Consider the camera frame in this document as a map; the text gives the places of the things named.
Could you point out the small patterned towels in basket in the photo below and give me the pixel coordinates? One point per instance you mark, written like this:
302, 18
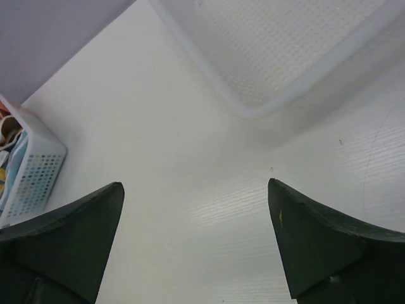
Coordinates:
10, 131

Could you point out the light blue polka dot towel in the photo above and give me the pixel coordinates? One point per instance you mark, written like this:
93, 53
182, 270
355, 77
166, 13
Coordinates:
13, 165

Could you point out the white basket with towels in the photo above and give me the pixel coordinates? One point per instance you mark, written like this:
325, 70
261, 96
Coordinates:
39, 169

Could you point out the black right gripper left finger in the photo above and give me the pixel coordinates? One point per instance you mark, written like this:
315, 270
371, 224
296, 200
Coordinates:
60, 256

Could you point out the white empty plastic basket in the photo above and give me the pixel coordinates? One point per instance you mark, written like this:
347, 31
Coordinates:
263, 55

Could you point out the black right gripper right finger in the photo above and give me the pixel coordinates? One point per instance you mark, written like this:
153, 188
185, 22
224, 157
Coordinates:
330, 257

